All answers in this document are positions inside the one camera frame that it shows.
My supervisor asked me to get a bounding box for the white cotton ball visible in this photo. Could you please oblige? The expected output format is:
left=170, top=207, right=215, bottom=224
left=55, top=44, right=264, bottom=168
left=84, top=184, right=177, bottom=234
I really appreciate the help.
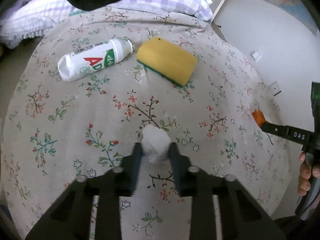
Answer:
left=141, top=126, right=171, bottom=164

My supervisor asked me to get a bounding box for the small white floor item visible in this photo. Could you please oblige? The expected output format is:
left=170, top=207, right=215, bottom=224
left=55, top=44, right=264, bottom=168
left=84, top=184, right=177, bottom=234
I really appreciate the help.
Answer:
left=271, top=81, right=282, bottom=97
left=251, top=46, right=263, bottom=62

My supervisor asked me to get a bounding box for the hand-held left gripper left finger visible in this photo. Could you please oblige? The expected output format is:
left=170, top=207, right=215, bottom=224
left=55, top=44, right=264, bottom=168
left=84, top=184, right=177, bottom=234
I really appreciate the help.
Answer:
left=25, top=142, right=144, bottom=240

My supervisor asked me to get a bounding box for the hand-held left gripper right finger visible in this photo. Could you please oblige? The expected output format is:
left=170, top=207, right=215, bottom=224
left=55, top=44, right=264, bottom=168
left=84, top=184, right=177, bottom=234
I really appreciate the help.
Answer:
left=168, top=142, right=288, bottom=240

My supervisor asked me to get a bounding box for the floral bedsheet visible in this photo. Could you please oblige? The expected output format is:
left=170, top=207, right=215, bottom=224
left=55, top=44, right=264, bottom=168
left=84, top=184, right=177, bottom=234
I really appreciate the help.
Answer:
left=1, top=6, right=292, bottom=240

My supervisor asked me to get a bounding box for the white bottle with green label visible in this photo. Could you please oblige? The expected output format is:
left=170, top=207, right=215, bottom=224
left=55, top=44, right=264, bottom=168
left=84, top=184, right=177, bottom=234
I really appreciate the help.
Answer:
left=57, top=38, right=133, bottom=82

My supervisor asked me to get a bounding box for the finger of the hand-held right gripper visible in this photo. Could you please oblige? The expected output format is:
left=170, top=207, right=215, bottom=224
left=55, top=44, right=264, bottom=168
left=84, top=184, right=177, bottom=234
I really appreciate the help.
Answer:
left=261, top=122, right=313, bottom=143

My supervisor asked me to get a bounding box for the purple checked pillow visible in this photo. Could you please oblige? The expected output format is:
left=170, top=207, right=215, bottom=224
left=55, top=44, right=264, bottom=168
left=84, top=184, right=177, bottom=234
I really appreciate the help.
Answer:
left=110, top=0, right=217, bottom=22

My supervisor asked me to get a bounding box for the person's right hand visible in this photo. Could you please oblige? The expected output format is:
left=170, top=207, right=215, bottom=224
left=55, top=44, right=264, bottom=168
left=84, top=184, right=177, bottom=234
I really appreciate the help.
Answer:
left=297, top=152, right=320, bottom=196

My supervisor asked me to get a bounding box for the yellow sponge with green underside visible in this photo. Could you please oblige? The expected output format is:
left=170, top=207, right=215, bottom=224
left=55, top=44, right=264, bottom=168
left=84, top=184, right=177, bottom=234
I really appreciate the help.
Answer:
left=136, top=36, right=198, bottom=87

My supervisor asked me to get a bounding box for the purple checked quilt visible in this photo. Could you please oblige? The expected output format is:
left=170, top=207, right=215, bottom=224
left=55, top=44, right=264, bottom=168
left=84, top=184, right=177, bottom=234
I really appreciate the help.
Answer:
left=0, top=0, right=77, bottom=49

